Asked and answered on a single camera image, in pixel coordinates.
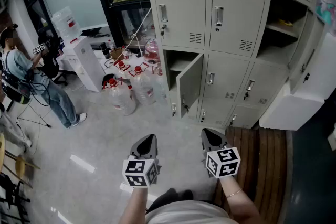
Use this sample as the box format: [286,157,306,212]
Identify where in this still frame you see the grey metal locker cabinet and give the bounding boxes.
[143,0,317,131]

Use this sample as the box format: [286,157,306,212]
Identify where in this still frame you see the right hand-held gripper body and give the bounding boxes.
[201,127,242,179]

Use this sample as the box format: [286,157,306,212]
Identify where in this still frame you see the black metal rack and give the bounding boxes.
[0,173,32,224]

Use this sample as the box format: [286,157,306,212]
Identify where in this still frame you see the brown wooden slat platform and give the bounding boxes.
[213,126,287,224]

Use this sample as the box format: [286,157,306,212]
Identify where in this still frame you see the thin gold bracelet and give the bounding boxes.
[225,188,243,199]

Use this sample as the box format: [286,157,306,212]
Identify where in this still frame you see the white rope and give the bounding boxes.
[124,7,153,54]

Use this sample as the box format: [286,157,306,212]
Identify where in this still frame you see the large clear bottle red handle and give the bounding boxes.
[128,62,158,106]
[151,64,169,104]
[101,77,137,116]
[113,59,132,80]

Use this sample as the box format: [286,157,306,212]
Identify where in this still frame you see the black office chair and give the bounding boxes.
[38,34,68,87]

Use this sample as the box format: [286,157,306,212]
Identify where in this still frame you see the clear water jug red label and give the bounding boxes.
[51,6,82,44]

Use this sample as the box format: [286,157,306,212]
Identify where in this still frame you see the white low platform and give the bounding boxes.
[93,48,165,79]

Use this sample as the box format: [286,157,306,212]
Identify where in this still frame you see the large white block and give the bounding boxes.
[259,31,336,131]

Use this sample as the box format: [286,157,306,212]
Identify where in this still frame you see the black flask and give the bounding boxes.
[100,42,113,60]

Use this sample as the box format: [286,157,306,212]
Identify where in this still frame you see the small yellow packet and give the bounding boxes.
[277,18,294,27]

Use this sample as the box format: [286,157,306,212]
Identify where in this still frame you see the black waste bin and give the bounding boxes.
[101,73,116,87]

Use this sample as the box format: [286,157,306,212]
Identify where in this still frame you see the white water dispenser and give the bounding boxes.
[62,35,106,93]

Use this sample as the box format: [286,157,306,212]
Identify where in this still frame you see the yellow wooden stool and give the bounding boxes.
[5,151,41,189]

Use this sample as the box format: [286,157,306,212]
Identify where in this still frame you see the brown paper bag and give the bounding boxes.
[110,46,125,61]

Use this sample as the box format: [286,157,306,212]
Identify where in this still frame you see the person's left forearm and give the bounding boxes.
[118,186,158,224]

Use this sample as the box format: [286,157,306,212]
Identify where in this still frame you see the person's black shoe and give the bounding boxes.
[182,189,195,202]
[157,188,181,202]

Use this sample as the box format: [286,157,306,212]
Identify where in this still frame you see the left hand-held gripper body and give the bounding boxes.
[122,134,162,188]

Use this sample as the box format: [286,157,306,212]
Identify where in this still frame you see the person's white shirt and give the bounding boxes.
[145,200,239,224]

